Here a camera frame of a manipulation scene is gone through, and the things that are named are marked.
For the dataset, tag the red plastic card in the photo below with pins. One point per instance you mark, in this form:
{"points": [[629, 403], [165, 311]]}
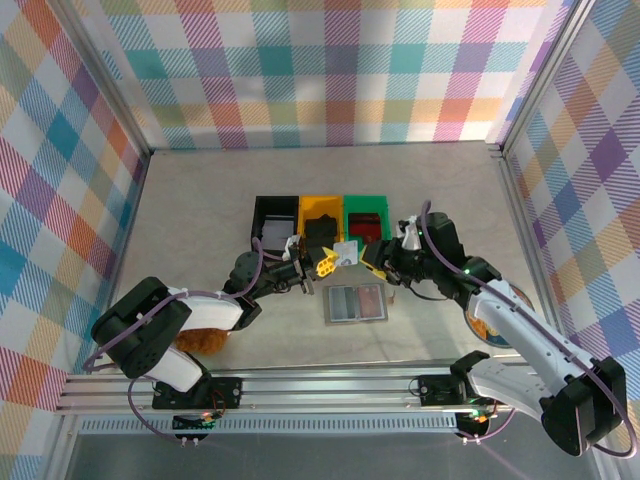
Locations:
{"points": [[371, 301]]}

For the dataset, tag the grey striped card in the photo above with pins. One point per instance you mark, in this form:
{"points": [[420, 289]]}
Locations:
{"points": [[342, 303]]}

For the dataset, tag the grey card holder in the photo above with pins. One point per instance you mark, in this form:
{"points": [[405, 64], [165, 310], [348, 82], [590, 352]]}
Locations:
{"points": [[357, 320]]}

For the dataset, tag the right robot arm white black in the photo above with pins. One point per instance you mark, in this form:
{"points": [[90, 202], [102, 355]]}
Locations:
{"points": [[515, 327]]}

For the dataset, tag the black cards stack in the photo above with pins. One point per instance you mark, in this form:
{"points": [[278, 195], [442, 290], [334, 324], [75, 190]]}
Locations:
{"points": [[320, 230]]}

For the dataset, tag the red cards stack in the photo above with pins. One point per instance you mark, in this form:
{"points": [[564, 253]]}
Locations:
{"points": [[362, 225]]}

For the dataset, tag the white cards stack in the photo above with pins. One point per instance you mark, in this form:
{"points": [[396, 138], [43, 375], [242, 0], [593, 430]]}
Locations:
{"points": [[275, 232]]}

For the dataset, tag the yellow plastic bin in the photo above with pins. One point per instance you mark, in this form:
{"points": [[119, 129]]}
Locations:
{"points": [[322, 205]]}

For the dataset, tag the green plastic bin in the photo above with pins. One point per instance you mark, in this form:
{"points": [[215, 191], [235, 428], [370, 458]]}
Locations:
{"points": [[367, 205]]}

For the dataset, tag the black plastic bin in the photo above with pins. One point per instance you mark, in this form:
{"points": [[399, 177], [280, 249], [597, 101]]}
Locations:
{"points": [[257, 225]]}

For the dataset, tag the round cartoon coaster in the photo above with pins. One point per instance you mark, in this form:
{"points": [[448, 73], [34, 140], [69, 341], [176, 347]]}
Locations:
{"points": [[475, 325]]}

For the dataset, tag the orange plush toy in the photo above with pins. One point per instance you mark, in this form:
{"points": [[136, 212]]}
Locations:
{"points": [[205, 341]]}

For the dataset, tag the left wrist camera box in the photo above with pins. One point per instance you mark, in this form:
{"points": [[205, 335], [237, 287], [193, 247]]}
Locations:
{"points": [[292, 247]]}

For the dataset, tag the aluminium side rail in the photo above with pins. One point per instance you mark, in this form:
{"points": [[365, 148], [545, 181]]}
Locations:
{"points": [[522, 225], [121, 260]]}

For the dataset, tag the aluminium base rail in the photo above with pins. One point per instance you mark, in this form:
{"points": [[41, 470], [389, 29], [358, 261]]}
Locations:
{"points": [[325, 390]]}

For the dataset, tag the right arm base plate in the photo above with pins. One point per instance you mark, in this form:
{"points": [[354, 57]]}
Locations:
{"points": [[435, 390]]}

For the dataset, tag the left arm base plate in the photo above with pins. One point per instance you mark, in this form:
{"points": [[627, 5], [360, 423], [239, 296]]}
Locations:
{"points": [[227, 392]]}

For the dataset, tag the aluminium frame post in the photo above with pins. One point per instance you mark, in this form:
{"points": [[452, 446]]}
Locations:
{"points": [[545, 75], [106, 75]]}

